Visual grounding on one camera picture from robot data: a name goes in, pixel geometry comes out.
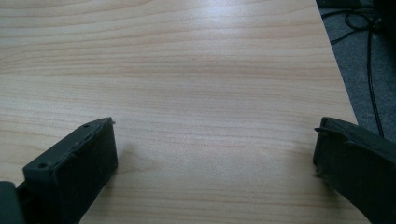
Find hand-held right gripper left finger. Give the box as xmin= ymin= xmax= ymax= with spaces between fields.
xmin=21 ymin=117 xmax=119 ymax=224

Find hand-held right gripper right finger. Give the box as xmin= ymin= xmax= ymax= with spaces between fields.
xmin=312 ymin=117 xmax=396 ymax=224

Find black cable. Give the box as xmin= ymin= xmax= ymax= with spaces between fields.
xmin=321 ymin=7 xmax=386 ymax=138

